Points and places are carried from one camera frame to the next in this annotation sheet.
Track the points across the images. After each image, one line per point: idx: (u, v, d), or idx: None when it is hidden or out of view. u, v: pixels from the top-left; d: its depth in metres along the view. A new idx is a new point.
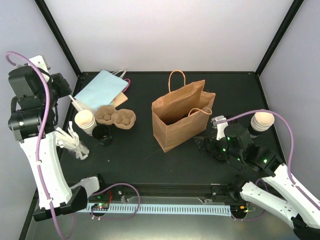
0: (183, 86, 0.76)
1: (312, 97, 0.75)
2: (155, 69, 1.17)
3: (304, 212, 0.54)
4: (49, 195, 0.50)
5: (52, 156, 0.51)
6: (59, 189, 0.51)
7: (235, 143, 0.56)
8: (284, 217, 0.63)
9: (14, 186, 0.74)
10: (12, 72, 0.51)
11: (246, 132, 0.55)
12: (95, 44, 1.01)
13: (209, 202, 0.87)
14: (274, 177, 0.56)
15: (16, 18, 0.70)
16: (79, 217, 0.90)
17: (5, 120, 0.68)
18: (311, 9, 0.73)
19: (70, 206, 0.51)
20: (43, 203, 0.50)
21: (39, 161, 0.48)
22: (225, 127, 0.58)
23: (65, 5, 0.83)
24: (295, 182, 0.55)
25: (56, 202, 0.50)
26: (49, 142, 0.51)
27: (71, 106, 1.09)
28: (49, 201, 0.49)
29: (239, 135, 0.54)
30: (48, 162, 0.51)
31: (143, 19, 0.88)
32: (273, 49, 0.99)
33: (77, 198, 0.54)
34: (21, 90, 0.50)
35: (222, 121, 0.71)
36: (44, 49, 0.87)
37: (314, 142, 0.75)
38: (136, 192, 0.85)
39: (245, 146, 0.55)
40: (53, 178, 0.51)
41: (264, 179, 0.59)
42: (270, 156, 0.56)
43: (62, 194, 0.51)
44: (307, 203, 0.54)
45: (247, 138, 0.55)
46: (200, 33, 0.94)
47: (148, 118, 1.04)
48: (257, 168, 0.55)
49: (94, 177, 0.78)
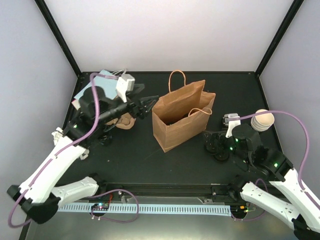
0: (183, 86, 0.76)
1: (312, 97, 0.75)
2: (155, 70, 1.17)
3: (310, 216, 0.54)
4: (32, 184, 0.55)
5: (63, 164, 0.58)
6: (41, 188, 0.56)
7: (243, 144, 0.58)
8: (285, 219, 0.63)
9: (16, 187, 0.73)
10: (87, 90, 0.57)
11: (255, 135, 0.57)
12: (95, 44, 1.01)
13: (209, 202, 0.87)
14: (283, 182, 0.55)
15: (18, 18, 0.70)
16: (79, 217, 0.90)
17: (7, 120, 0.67)
18: (312, 10, 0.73)
19: (29, 207, 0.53)
20: (24, 184, 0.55)
21: (54, 157, 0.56)
22: (233, 129, 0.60)
23: (66, 5, 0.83)
24: (305, 188, 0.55)
25: (28, 194, 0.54)
26: (73, 153, 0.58)
27: (71, 106, 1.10)
28: (26, 189, 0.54)
29: (248, 137, 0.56)
30: (58, 163, 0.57)
31: (143, 19, 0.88)
32: (273, 49, 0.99)
33: (44, 210, 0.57)
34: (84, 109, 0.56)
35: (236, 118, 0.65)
36: (44, 48, 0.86)
37: (313, 143, 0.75)
38: (130, 193, 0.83)
39: (254, 149, 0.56)
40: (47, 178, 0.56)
41: (272, 182, 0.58)
42: (281, 159, 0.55)
43: (39, 195, 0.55)
44: (313, 208, 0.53)
45: (256, 140, 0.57)
46: (201, 33, 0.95)
47: (148, 118, 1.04)
48: (266, 171, 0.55)
49: (93, 186, 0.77)
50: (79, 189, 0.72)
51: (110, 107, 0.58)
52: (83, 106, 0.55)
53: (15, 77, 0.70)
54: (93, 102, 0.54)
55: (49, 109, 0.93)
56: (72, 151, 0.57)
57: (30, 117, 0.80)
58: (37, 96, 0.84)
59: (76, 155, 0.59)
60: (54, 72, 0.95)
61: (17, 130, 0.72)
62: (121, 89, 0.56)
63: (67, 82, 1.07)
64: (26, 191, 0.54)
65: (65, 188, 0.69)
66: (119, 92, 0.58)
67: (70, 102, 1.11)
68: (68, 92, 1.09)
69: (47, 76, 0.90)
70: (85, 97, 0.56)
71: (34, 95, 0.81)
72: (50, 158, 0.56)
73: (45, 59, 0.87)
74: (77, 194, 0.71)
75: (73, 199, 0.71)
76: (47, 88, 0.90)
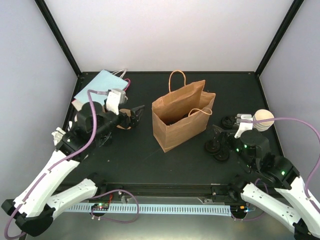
0: (184, 86, 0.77)
1: (312, 97, 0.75)
2: (155, 70, 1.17)
3: (313, 223, 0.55)
4: (25, 198, 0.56)
5: (56, 178, 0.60)
6: (35, 202, 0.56)
7: (252, 151, 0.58)
8: (285, 222, 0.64)
9: (16, 187, 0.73)
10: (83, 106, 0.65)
11: (265, 143, 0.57)
12: (95, 44, 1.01)
13: (209, 202, 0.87)
14: (289, 189, 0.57)
15: (18, 18, 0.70)
16: (79, 217, 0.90)
17: (7, 120, 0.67)
18: (312, 10, 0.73)
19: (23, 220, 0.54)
20: (19, 199, 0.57)
21: (48, 172, 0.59)
22: (242, 135, 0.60)
23: (66, 5, 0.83)
24: (310, 196, 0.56)
25: (22, 209, 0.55)
26: (67, 167, 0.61)
27: (71, 106, 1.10)
28: (20, 203, 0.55)
29: (258, 144, 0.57)
30: (52, 177, 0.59)
31: (143, 19, 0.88)
32: (273, 49, 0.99)
33: (38, 223, 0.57)
34: (81, 123, 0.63)
35: (246, 121, 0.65)
36: (44, 48, 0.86)
37: (312, 143, 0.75)
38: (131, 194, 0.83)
39: (262, 156, 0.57)
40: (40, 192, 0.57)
41: (278, 189, 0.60)
42: (288, 167, 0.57)
43: (32, 209, 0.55)
44: (317, 215, 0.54)
45: (265, 147, 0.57)
46: (201, 34, 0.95)
47: (148, 118, 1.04)
48: (273, 179, 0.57)
49: (92, 188, 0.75)
50: (75, 193, 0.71)
51: (105, 120, 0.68)
52: (80, 120, 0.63)
53: (15, 77, 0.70)
54: (91, 116, 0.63)
55: (49, 109, 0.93)
56: (65, 166, 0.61)
57: (30, 117, 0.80)
58: (37, 96, 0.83)
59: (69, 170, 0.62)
60: (54, 72, 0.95)
61: (16, 130, 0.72)
62: (113, 103, 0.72)
63: (67, 82, 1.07)
64: (20, 206, 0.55)
65: (61, 196, 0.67)
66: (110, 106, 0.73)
67: (70, 102, 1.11)
68: (68, 92, 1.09)
69: (47, 76, 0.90)
70: (83, 112, 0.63)
71: (34, 95, 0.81)
72: (44, 173, 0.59)
73: (45, 59, 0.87)
74: (75, 199, 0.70)
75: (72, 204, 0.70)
76: (47, 88, 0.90)
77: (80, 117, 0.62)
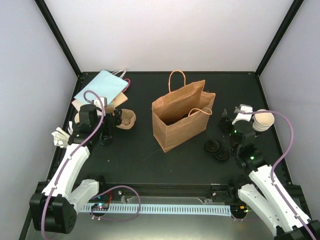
0: (184, 86, 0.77)
1: (312, 97, 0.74)
2: (155, 70, 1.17)
3: (279, 211, 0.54)
4: (56, 182, 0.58)
5: (77, 165, 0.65)
6: (66, 184, 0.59)
7: (239, 137, 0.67)
8: (269, 224, 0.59)
9: (16, 187, 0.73)
10: (82, 106, 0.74)
11: (251, 134, 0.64)
12: (95, 44, 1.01)
13: (209, 202, 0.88)
14: (256, 172, 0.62)
15: (18, 18, 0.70)
16: (79, 217, 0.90)
17: (7, 120, 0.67)
18: (311, 10, 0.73)
19: (60, 202, 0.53)
20: (47, 188, 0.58)
21: (70, 157, 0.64)
22: (237, 123, 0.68)
23: (66, 5, 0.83)
24: (275, 180, 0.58)
25: (56, 192, 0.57)
26: (83, 152, 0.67)
27: (71, 106, 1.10)
28: (53, 187, 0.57)
29: (245, 133, 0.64)
30: (74, 162, 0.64)
31: (144, 19, 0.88)
32: (273, 49, 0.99)
33: (71, 210, 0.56)
34: (84, 120, 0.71)
35: (243, 114, 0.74)
36: (44, 48, 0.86)
37: (313, 143, 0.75)
38: (134, 192, 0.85)
39: (245, 144, 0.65)
40: (66, 176, 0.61)
41: (251, 177, 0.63)
42: (259, 157, 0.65)
43: (65, 189, 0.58)
44: (282, 203, 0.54)
45: (251, 138, 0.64)
46: (201, 34, 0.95)
47: (147, 118, 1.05)
48: (244, 164, 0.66)
49: (93, 183, 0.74)
50: (82, 190, 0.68)
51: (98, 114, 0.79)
52: (83, 117, 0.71)
53: (15, 77, 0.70)
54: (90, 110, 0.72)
55: (49, 109, 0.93)
56: (83, 152, 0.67)
57: (29, 116, 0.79)
58: (37, 96, 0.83)
59: (84, 157, 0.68)
60: (54, 72, 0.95)
61: (16, 130, 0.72)
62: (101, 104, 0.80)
63: (67, 82, 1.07)
64: (53, 189, 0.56)
65: (74, 195, 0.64)
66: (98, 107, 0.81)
67: (70, 102, 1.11)
68: (68, 92, 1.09)
69: (47, 76, 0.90)
70: (84, 109, 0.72)
71: (34, 95, 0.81)
72: (66, 158, 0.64)
73: (45, 58, 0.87)
74: (83, 197, 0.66)
75: (84, 201, 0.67)
76: (47, 87, 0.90)
77: (82, 114, 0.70)
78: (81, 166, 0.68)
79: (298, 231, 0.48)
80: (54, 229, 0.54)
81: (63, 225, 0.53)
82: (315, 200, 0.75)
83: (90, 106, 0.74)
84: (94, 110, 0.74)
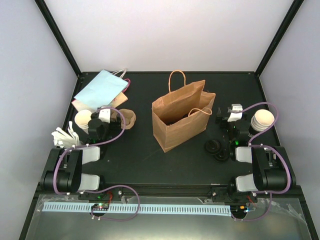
0: (184, 86, 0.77)
1: (313, 96, 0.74)
2: (154, 70, 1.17)
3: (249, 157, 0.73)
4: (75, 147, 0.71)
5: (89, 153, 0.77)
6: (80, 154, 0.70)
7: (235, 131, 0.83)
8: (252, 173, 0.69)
9: (16, 187, 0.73)
10: (90, 121, 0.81)
11: (244, 131, 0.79)
12: (95, 43, 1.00)
13: (209, 202, 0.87)
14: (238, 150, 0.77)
15: (17, 17, 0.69)
16: (78, 217, 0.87)
17: (6, 120, 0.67)
18: (311, 10, 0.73)
19: (76, 154, 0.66)
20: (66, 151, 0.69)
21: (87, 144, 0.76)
22: (238, 121, 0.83)
23: (65, 5, 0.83)
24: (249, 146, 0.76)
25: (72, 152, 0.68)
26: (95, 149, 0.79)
27: (71, 106, 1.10)
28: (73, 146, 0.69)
29: (240, 130, 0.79)
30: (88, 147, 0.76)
31: (143, 20, 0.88)
32: (273, 50, 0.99)
33: (77, 172, 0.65)
34: (93, 135, 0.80)
35: (236, 114, 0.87)
36: (44, 47, 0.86)
37: (313, 143, 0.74)
38: (134, 191, 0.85)
39: (237, 139, 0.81)
40: (84, 149, 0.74)
41: (236, 156, 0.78)
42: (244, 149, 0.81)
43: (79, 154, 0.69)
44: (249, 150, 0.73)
45: (244, 135, 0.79)
46: (201, 34, 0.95)
47: (148, 118, 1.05)
48: (232, 153, 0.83)
49: (95, 178, 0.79)
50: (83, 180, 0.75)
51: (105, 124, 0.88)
52: (92, 133, 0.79)
53: (14, 76, 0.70)
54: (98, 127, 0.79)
55: (49, 109, 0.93)
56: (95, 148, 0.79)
57: (29, 116, 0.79)
58: (37, 96, 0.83)
59: (93, 156, 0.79)
60: (54, 72, 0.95)
61: (16, 129, 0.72)
62: (106, 116, 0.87)
63: (67, 82, 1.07)
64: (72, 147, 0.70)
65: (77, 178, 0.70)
66: (103, 119, 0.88)
67: (70, 102, 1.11)
68: (68, 92, 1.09)
69: (47, 75, 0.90)
70: (90, 126, 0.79)
71: (34, 95, 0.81)
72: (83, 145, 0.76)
73: (44, 57, 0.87)
74: None
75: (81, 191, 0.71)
76: (47, 87, 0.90)
77: (91, 132, 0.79)
78: (89, 159, 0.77)
79: (260, 149, 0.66)
80: (60, 185, 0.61)
81: (70, 178, 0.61)
82: (318, 199, 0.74)
83: (96, 122, 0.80)
84: (100, 126, 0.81)
